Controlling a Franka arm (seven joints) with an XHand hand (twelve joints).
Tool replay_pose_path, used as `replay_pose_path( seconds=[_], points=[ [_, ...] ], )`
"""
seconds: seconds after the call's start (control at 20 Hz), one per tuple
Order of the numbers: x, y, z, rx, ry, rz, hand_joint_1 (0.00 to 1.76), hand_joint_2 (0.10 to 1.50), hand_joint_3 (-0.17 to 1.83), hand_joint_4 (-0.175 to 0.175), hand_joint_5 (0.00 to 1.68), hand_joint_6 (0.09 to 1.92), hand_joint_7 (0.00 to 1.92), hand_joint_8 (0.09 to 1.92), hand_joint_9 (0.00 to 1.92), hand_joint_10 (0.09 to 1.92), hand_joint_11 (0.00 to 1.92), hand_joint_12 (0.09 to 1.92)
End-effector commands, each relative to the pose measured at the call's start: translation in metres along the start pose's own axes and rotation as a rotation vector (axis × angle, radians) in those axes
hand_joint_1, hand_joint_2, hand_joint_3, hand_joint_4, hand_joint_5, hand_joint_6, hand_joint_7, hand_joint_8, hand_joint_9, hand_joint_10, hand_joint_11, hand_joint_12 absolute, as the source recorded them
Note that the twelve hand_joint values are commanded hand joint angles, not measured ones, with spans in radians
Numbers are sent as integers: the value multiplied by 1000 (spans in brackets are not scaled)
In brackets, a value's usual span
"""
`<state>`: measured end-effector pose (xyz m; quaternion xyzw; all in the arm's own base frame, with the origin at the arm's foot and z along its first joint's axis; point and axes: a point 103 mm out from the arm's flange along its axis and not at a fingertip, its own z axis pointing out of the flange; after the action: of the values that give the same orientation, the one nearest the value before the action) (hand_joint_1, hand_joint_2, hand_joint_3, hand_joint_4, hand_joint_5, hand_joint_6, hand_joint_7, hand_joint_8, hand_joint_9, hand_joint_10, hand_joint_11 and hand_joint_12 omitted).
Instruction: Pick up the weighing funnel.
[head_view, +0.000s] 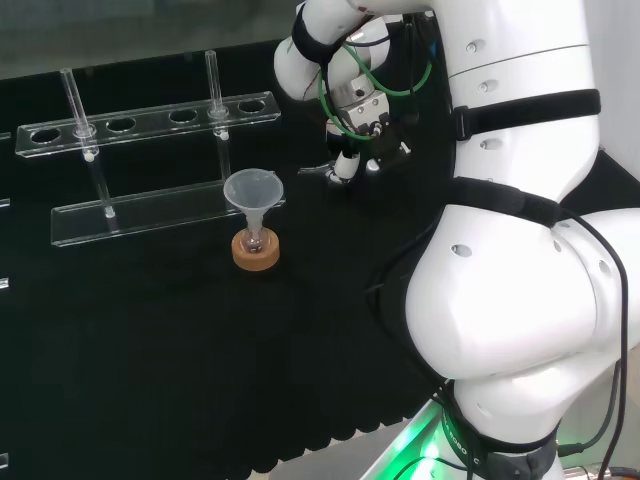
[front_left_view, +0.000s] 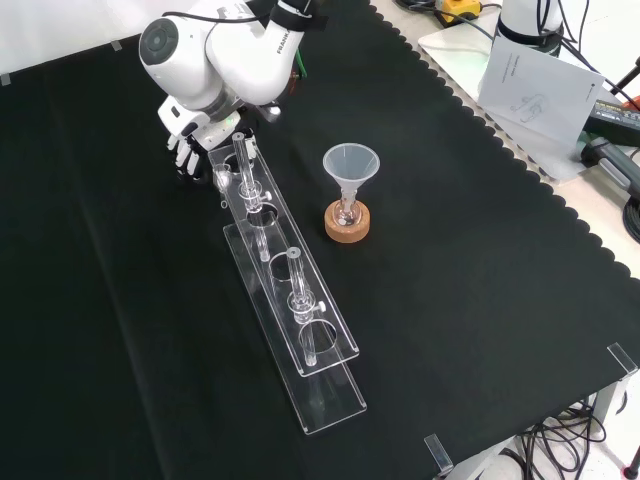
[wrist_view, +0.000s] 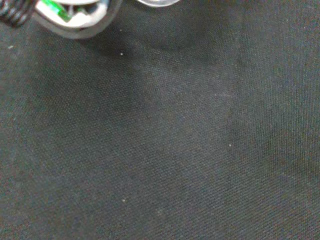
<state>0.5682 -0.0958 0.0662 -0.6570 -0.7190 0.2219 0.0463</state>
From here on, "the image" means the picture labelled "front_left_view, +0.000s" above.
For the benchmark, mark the grey tape piece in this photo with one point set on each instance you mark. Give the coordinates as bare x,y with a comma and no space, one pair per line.
5,80
116,45

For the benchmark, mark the clear acrylic funnel stand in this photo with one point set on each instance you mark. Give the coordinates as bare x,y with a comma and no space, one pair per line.
342,400

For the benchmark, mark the metal table leg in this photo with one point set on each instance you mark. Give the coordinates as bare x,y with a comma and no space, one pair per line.
607,402

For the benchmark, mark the clear cloth clamp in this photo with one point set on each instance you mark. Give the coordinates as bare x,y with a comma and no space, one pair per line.
439,452
622,357

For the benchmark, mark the small glass round-bottom flask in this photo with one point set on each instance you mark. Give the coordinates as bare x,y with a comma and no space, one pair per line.
347,214

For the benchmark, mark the translucent plastic funnel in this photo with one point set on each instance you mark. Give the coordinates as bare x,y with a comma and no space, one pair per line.
350,170

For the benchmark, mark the white paper booklet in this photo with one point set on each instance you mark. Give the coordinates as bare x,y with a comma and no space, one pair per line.
540,90

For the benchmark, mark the clear glass weighing funnel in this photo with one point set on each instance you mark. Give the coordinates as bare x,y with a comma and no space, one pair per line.
222,178

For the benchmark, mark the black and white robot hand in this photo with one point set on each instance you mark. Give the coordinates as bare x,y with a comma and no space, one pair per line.
187,125

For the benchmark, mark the black power adapter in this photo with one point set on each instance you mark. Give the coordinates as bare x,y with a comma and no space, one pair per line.
617,117

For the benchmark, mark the pale board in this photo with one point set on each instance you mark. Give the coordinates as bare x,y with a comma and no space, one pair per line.
450,47

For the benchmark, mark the black bench cloth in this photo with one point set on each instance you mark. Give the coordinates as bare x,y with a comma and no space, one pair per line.
450,300

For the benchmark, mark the yellow stop button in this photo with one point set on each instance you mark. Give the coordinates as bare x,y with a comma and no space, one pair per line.
460,7

